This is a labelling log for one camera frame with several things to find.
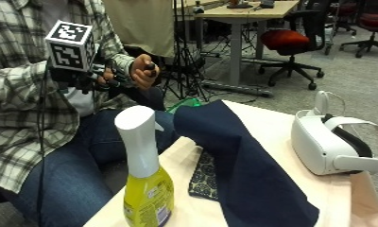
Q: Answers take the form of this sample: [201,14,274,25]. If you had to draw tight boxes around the black tripod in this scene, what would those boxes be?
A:
[161,0,211,102]

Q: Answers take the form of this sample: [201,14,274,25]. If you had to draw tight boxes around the white marker cube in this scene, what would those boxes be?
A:
[44,20,96,73]

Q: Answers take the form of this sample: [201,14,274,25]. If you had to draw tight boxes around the dark patterned cloth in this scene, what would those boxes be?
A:
[187,149,221,201]

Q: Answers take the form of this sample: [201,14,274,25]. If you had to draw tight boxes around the yellow spray bottle white top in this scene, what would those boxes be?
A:
[113,105,175,227]

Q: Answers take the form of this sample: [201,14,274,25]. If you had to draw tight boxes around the pale pink cloth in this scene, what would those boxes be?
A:
[348,171,378,227]

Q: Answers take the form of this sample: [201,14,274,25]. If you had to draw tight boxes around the wooden desk grey legs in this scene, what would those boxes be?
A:
[194,0,300,98]

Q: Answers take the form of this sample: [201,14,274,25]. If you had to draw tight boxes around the cream table cloth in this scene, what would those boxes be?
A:
[82,99,378,227]

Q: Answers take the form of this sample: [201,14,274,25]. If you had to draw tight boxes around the white VR headset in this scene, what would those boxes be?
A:
[290,90,378,176]

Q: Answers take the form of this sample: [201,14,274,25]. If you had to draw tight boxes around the small black handheld object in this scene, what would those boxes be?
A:
[144,62,158,79]

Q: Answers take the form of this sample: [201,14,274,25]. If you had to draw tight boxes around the green plastic object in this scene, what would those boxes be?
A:
[166,96,202,114]

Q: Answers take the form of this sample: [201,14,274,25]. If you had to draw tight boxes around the person in plaid shirt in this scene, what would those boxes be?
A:
[0,0,179,227]

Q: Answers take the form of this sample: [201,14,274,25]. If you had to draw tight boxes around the small black desk device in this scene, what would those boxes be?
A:
[191,0,206,15]

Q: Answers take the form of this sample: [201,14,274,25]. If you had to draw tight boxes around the beige fabric panel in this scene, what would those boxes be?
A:
[102,0,175,59]

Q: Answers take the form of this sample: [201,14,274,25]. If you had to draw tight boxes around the navy blue cloth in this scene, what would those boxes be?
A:
[173,99,319,227]

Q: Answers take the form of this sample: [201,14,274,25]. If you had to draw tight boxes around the black office chair red seat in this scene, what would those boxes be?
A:
[339,0,378,60]
[257,0,338,92]

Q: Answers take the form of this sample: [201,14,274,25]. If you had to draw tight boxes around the black glove cable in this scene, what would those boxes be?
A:
[35,62,52,227]

